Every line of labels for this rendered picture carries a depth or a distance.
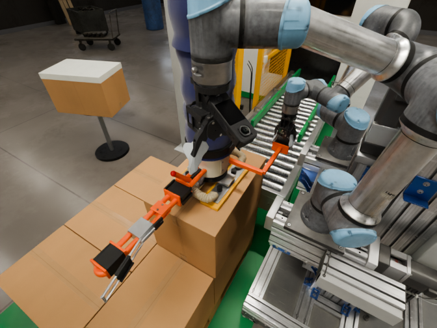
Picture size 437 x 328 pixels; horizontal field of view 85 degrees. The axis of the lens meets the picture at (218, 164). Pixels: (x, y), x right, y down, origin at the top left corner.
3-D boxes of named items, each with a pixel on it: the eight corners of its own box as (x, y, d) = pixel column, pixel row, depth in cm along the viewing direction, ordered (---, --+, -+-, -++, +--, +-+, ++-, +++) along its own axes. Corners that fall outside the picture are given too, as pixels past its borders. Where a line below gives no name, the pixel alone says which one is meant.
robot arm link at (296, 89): (311, 81, 99) (295, 84, 97) (305, 105, 107) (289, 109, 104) (299, 74, 105) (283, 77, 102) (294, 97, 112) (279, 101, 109)
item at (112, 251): (114, 247, 84) (110, 239, 81) (129, 258, 81) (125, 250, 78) (94, 267, 79) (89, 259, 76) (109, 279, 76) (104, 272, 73)
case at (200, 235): (209, 181, 179) (208, 137, 153) (259, 201, 165) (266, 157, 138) (157, 244, 140) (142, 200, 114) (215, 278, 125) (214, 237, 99)
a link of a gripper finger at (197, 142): (199, 155, 54) (217, 122, 52) (204, 159, 53) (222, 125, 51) (184, 152, 51) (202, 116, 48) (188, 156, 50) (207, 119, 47)
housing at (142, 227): (143, 222, 92) (140, 215, 89) (156, 230, 90) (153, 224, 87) (129, 236, 88) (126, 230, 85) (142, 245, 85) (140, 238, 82)
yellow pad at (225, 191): (234, 163, 134) (234, 155, 131) (250, 168, 130) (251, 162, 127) (199, 203, 112) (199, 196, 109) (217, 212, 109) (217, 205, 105)
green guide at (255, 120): (292, 73, 339) (294, 67, 333) (300, 75, 335) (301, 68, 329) (243, 125, 236) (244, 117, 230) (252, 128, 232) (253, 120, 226)
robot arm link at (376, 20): (330, 129, 121) (401, 4, 90) (309, 116, 131) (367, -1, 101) (344, 129, 126) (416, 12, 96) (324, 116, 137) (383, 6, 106)
